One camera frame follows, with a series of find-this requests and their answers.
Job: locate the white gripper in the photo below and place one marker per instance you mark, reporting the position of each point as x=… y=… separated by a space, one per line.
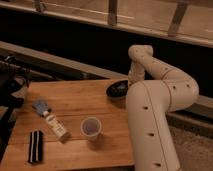
x=136 y=74

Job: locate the black ceramic bowl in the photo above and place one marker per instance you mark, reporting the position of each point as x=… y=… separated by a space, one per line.
x=117 y=89

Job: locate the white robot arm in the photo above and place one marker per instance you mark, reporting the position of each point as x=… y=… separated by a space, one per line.
x=155 y=88

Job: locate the clear plastic cup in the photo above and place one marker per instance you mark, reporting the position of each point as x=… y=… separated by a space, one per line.
x=91 y=128

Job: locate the white tube with blue cap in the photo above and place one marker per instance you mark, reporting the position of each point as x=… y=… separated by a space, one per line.
x=55 y=125

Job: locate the black white striped cloth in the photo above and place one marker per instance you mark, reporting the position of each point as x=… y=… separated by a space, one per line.
x=35 y=147

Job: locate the black equipment at left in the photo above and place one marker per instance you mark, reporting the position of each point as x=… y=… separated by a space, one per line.
x=12 y=80

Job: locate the wooden shelf rail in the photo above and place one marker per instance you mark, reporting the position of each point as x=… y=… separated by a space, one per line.
x=188 y=21

